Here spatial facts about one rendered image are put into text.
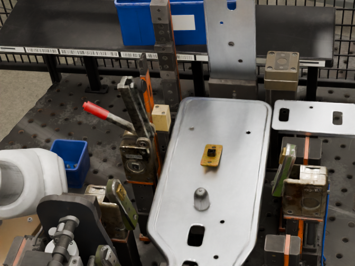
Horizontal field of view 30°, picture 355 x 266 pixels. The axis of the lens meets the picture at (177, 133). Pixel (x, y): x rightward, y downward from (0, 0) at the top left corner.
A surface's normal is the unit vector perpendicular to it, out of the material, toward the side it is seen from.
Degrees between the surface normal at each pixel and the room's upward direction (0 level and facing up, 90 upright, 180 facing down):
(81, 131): 0
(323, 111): 0
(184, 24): 90
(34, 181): 65
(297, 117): 0
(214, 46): 90
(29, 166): 48
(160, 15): 90
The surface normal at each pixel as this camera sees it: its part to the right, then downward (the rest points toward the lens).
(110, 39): -0.10, -0.70
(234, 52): -0.18, 0.72
